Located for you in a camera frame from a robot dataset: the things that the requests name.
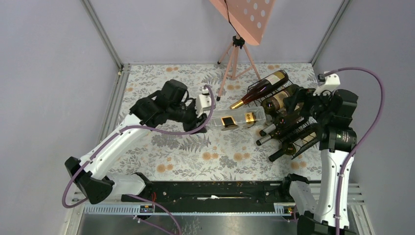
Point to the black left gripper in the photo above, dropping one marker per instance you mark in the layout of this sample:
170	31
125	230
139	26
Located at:
196	123

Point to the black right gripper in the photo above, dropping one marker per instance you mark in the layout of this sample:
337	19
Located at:
308	94

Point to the dark wine bottle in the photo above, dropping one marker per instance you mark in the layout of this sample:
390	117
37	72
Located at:
280	122

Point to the green wine bottle grey cap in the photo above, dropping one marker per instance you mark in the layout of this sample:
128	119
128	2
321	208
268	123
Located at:
276	134

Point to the green wine bottle brown label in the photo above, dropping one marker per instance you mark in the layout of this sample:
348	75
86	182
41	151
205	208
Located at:
274	105

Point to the clear liquor bottle black cap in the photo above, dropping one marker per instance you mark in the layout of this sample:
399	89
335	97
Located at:
231	119

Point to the olive wine bottle black cap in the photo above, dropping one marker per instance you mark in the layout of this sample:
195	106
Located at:
287	148

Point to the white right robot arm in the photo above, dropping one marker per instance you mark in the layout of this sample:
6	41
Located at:
332	112

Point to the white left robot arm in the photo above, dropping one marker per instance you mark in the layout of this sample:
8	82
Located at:
169	111

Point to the red wine bottle gold cap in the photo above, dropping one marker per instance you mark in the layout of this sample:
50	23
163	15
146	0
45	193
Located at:
262	88

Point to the pink music stand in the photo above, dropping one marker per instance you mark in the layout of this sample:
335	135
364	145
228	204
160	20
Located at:
249	19

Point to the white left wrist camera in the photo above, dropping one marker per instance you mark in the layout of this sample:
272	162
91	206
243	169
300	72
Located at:
205	101

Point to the black wire wine rack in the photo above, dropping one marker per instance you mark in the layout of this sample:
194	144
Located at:
303	132

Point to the grey slotted cable duct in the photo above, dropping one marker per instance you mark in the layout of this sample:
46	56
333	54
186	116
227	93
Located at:
201	208

